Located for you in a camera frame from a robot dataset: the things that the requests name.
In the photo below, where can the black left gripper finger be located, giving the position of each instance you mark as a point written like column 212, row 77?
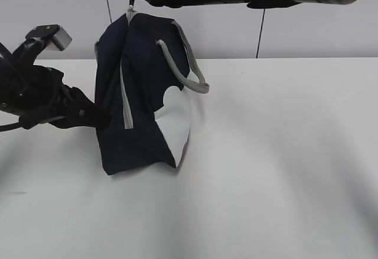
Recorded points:
column 96, row 116

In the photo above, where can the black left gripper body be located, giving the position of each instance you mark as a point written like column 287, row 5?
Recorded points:
column 66, row 107

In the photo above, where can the navy insulated lunch bag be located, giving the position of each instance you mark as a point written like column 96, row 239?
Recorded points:
column 144, row 66

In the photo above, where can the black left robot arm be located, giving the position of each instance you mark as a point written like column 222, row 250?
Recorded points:
column 38, row 95

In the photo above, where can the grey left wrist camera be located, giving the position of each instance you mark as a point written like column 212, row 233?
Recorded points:
column 53, row 36

